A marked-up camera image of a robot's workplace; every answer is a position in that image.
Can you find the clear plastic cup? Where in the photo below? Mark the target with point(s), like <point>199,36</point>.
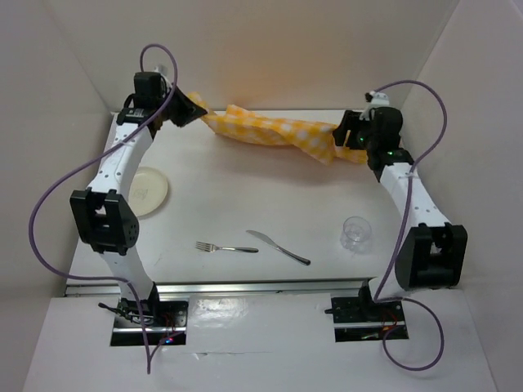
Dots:
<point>356,235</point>

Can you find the cream round plate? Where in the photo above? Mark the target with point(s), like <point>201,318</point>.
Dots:
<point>149,189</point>

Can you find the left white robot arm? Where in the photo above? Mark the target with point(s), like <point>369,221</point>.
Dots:
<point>104,219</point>

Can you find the silver table knife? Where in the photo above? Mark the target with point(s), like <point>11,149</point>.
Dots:
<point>267,240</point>

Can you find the yellow white checkered cloth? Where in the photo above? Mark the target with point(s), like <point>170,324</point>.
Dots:
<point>313,138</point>

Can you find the silver fork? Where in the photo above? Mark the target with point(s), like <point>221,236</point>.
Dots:
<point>209,247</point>

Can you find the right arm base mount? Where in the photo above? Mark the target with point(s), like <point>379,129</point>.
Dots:
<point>353,321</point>

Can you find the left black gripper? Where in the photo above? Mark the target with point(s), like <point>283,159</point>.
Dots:
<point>189,110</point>

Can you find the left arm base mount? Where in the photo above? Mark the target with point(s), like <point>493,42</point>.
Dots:
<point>166,327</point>

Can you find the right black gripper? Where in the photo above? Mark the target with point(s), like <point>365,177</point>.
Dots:
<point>348,123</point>

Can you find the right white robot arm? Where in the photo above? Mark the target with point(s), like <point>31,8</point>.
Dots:
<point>431,251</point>

